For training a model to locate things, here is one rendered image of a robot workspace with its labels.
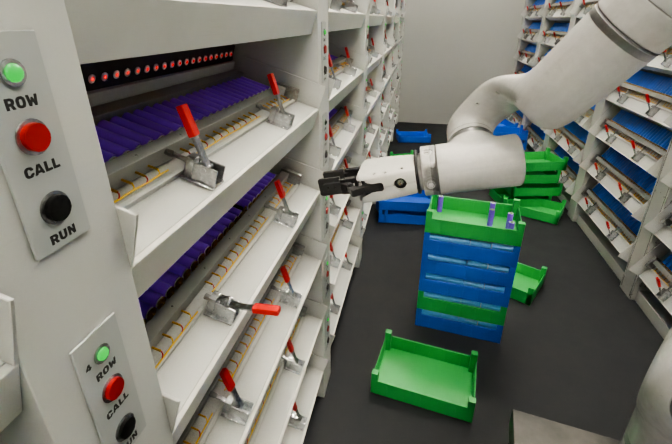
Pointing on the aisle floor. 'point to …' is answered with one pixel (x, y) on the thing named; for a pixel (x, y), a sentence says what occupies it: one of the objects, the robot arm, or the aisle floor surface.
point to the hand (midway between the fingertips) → (332, 182)
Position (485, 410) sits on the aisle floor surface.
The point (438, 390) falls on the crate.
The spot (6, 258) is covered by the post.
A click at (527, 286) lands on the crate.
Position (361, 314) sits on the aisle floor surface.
